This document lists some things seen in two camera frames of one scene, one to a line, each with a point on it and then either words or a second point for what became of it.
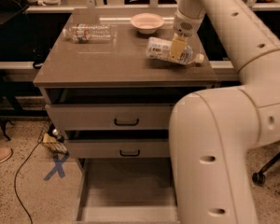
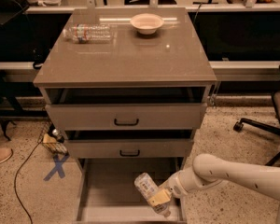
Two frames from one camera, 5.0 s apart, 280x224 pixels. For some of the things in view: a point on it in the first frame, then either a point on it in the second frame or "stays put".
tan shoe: [0, 155] stays put
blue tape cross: [58, 167] stays put
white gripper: [186, 25] -> [175, 186]
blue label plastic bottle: [160, 48] -> [147, 187]
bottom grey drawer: [126, 190] stays put
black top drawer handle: [126, 124] stays put
